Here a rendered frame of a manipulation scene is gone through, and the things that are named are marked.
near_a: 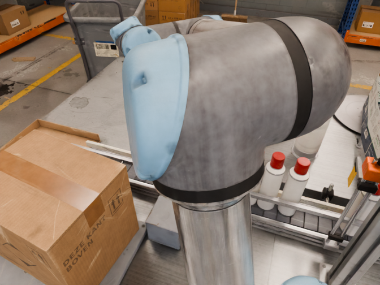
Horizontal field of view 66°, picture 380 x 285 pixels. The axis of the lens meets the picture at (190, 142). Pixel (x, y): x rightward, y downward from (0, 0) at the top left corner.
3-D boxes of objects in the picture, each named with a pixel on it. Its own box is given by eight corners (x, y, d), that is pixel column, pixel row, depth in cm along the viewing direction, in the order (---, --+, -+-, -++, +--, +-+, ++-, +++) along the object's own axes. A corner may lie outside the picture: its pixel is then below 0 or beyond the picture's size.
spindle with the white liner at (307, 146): (317, 147, 107) (346, 74, 88) (316, 163, 101) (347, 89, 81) (292, 142, 110) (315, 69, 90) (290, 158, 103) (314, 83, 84)
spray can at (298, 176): (296, 205, 88) (315, 156, 75) (294, 219, 84) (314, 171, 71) (278, 200, 89) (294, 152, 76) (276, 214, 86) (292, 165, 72)
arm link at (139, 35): (177, 20, 56) (165, 21, 66) (119, 29, 53) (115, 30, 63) (184, 61, 59) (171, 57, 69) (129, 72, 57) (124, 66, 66)
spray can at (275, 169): (275, 199, 90) (290, 151, 76) (272, 213, 86) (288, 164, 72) (258, 195, 91) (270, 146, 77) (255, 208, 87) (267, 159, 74)
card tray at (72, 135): (100, 141, 118) (98, 133, 115) (58, 188, 99) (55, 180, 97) (40, 125, 125) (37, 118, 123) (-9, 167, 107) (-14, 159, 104)
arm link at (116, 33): (107, 31, 63) (106, 31, 71) (135, 75, 68) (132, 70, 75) (138, 12, 63) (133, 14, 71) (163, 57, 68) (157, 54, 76)
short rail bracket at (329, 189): (325, 206, 94) (337, 181, 86) (324, 213, 92) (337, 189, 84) (314, 203, 95) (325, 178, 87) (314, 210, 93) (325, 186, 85)
